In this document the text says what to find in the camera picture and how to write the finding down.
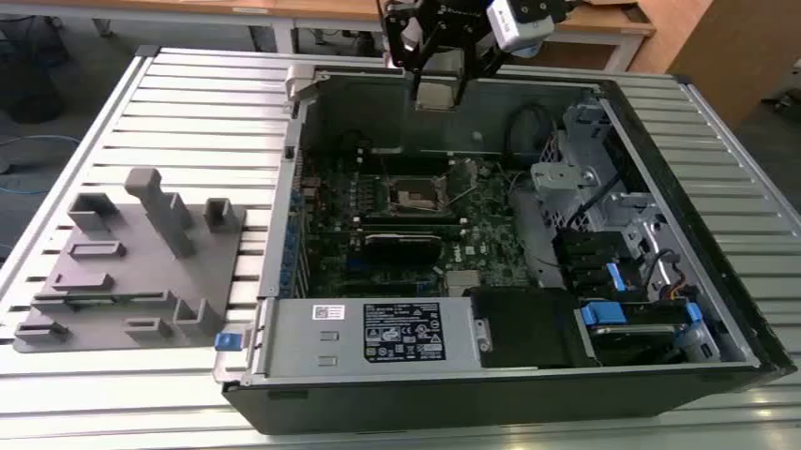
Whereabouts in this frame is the green motherboard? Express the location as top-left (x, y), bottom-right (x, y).
top-left (297, 152), bottom-right (547, 300)

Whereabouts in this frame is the black PC case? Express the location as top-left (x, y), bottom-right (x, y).
top-left (211, 65), bottom-right (799, 437)

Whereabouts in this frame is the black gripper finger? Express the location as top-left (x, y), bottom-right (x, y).
top-left (381, 13), bottom-right (439, 103)
top-left (452, 31), bottom-right (506, 108)

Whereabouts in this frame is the black RAM slot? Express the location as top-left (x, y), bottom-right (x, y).
top-left (369, 157), bottom-right (452, 166)

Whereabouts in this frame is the CPU socket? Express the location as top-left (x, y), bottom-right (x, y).
top-left (384, 174), bottom-right (456, 220)

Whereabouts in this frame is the black cable loop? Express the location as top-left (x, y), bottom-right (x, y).
top-left (502, 101), bottom-right (560, 165)

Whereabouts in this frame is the black plastic disk bay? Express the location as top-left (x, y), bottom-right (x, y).
top-left (551, 228), bottom-right (636, 301)

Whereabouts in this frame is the office chair base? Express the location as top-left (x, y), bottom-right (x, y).
top-left (759, 65), bottom-right (801, 113)

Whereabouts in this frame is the grey case handle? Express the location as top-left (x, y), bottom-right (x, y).
top-left (284, 65), bottom-right (327, 102)

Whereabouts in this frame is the metal socket cover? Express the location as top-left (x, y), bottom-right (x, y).
top-left (442, 157), bottom-right (482, 208)

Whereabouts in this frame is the wooden cabinet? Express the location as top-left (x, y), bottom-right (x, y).
top-left (628, 0), bottom-right (801, 128)

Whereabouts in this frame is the hard disk in blue carrier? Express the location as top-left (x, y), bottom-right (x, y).
top-left (574, 299), bottom-right (711, 367)

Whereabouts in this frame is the black graphics card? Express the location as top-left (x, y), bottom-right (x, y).
top-left (361, 232), bottom-right (443, 271)

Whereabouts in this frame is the blue plastic clip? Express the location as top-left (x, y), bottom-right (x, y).
top-left (603, 261), bottom-right (628, 291)

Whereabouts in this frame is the green RAM stick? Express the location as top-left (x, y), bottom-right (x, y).
top-left (61, 292), bottom-right (169, 311)
top-left (359, 223), bottom-right (462, 235)

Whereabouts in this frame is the blue floor cable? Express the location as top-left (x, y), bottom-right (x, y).
top-left (0, 134), bottom-right (82, 196)

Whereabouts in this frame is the silver CPU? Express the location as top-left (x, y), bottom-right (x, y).
top-left (414, 81), bottom-right (459, 113)

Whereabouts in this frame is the grey power supply unit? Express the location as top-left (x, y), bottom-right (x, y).
top-left (247, 296), bottom-right (495, 376)

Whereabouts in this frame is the black waste bin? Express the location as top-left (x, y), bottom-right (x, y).
top-left (0, 13), bottom-right (70, 126)

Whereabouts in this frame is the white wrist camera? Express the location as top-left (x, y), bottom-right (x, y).
top-left (487, 0), bottom-right (556, 60)

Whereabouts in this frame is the grey parts rack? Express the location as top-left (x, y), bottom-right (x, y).
top-left (9, 167), bottom-right (249, 353)

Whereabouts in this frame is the small grey wrist camera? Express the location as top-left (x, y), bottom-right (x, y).
top-left (397, 21), bottom-right (431, 53)

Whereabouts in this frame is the silver metal disk bay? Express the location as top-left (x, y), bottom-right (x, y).
top-left (528, 103), bottom-right (668, 287)

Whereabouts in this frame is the long black cable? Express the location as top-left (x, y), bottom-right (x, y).
top-left (566, 158), bottom-right (624, 231)

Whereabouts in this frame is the silver chipset heatsink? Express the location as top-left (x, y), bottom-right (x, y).
top-left (444, 269), bottom-right (482, 290)

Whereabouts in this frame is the wooden desk white frame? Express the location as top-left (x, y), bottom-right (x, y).
top-left (0, 0), bottom-right (656, 71)

